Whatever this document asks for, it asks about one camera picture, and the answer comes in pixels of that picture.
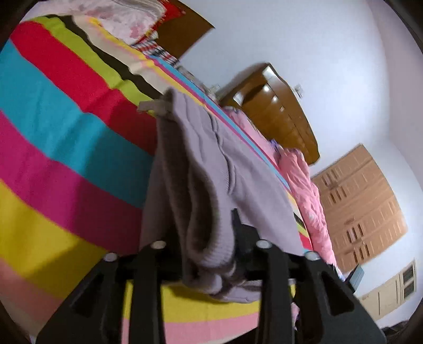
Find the plaid checked sheet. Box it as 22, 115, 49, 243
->
132, 38, 181, 66

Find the cream panelled door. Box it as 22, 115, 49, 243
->
358, 260, 417, 321

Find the pink floral quilt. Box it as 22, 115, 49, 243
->
74, 0, 166, 46

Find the red cloth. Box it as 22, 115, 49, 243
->
155, 0, 186, 24

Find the pink garment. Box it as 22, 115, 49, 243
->
225, 107, 338, 269

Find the rainbow striped blanket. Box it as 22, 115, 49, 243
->
0, 15, 314, 344

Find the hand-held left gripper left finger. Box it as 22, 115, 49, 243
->
35, 241, 183, 344

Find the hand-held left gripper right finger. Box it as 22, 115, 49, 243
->
231, 208, 388, 344

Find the brown wooden headboard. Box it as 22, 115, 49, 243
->
155, 0, 215, 61

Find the light wooden wardrobe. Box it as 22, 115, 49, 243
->
312, 144, 409, 274

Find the lilac knit sweater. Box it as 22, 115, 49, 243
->
137, 88, 307, 304

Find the brown wooden cabinet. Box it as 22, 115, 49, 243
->
220, 63, 320, 165

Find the blue box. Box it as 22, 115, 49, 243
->
345, 265, 365, 292

